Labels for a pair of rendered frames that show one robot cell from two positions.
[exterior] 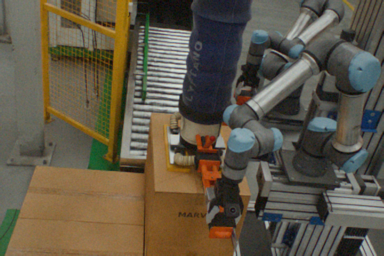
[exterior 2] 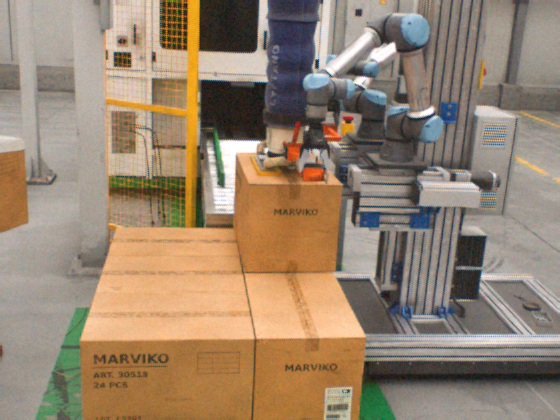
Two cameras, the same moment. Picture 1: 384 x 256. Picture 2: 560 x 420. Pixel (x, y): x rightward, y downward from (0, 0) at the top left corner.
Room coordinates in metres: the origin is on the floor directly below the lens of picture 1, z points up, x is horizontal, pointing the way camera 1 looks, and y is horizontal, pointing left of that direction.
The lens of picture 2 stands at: (-1.37, -0.09, 1.67)
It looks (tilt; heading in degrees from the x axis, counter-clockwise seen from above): 17 degrees down; 1
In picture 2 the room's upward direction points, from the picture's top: 3 degrees clockwise
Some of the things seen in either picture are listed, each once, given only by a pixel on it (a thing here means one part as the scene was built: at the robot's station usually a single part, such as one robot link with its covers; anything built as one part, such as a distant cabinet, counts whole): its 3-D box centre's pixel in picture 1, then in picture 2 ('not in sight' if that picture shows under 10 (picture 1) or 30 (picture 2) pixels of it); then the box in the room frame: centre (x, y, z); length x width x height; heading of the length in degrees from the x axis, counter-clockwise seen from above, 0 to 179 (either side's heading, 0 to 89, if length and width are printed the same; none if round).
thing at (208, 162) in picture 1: (207, 160); (295, 151); (1.45, -0.09, 1.07); 0.10 x 0.08 x 0.06; 101
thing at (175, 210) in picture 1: (190, 183); (282, 208); (1.70, -0.04, 0.74); 0.60 x 0.40 x 0.40; 11
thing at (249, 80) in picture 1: (251, 74); (331, 100); (2.01, -0.25, 1.22); 0.09 x 0.08 x 0.12; 11
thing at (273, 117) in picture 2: (205, 104); (288, 114); (1.70, -0.05, 1.19); 0.23 x 0.23 x 0.04
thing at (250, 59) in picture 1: (255, 58); not in sight; (2.02, -0.25, 1.30); 0.08 x 0.08 x 0.05
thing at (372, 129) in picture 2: (287, 99); (372, 127); (2.07, -0.47, 1.09); 0.15 x 0.15 x 0.10
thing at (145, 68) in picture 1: (141, 48); (212, 151); (3.51, 0.52, 0.60); 1.60 x 0.10 x 0.09; 9
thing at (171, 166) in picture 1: (176, 144); (264, 162); (1.68, 0.05, 0.97); 0.34 x 0.10 x 0.05; 11
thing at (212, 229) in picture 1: (219, 224); (310, 172); (1.11, -0.15, 1.07); 0.08 x 0.07 x 0.05; 11
